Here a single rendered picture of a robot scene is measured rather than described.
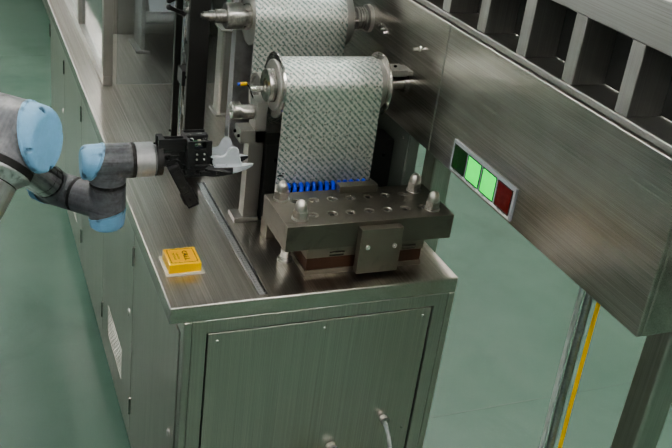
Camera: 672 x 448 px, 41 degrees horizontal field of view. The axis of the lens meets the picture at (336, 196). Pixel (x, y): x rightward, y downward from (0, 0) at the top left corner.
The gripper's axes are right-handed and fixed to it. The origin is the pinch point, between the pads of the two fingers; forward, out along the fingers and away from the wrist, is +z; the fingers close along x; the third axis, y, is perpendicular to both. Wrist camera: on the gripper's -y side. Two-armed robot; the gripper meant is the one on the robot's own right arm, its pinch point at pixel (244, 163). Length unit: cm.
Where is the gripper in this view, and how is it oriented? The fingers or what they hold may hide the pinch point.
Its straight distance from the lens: 201.4
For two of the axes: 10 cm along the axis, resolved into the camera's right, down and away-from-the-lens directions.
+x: -3.7, -4.2, 8.3
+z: 9.2, -0.6, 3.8
